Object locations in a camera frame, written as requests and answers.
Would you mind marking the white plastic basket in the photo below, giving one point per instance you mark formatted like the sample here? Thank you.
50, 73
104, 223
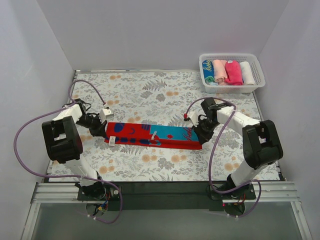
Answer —
255, 67

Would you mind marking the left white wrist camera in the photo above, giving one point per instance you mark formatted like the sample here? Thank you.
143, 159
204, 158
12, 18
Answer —
105, 113

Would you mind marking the aluminium frame rail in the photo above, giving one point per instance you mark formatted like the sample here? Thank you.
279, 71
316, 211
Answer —
52, 193

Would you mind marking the white rolled towel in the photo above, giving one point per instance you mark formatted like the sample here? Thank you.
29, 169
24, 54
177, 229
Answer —
247, 75

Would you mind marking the pink red towel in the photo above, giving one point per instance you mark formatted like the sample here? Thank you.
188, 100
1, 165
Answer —
234, 73

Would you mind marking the floral table mat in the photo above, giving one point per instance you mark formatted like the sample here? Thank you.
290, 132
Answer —
156, 98

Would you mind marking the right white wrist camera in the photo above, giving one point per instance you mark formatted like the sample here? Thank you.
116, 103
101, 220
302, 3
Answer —
193, 117

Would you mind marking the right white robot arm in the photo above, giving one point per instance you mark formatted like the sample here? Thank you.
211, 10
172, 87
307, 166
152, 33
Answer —
260, 141

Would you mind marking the light blue folded towel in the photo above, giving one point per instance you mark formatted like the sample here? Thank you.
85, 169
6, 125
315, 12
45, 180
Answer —
213, 84

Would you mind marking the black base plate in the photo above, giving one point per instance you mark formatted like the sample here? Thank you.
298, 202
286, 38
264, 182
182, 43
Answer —
246, 192
112, 193

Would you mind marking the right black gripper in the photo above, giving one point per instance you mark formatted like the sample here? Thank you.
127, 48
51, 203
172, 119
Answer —
201, 130

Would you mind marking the blue printed rolled towel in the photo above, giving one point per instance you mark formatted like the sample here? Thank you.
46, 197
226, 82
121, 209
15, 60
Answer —
208, 71

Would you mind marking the red blue towel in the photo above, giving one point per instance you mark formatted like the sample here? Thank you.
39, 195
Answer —
150, 135

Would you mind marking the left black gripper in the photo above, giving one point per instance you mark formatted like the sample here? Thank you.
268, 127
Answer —
99, 129

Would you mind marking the peach rolled towel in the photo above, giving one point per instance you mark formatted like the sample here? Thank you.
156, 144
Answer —
219, 70

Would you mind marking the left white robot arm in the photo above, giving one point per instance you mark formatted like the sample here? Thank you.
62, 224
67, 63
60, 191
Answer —
64, 145

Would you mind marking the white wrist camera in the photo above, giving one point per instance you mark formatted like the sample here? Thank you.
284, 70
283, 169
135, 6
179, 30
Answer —
193, 117
105, 113

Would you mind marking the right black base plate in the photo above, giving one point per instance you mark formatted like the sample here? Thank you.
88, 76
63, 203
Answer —
246, 192

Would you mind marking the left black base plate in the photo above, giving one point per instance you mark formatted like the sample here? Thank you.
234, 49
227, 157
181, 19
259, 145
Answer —
112, 193

